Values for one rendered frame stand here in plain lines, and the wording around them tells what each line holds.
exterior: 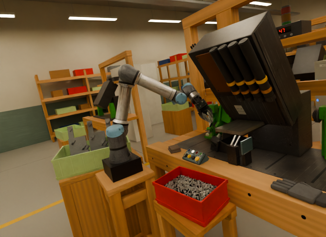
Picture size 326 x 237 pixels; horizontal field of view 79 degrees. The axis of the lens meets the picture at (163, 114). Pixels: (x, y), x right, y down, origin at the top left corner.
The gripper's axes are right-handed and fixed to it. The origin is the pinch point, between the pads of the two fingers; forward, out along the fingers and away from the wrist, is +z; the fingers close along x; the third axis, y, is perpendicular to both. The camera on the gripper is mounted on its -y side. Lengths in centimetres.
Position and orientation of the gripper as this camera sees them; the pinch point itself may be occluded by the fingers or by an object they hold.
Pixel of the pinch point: (211, 121)
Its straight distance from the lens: 131.9
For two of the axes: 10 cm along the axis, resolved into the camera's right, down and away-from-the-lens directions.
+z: 3.6, 7.0, -6.1
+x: 8.5, -5.2, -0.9
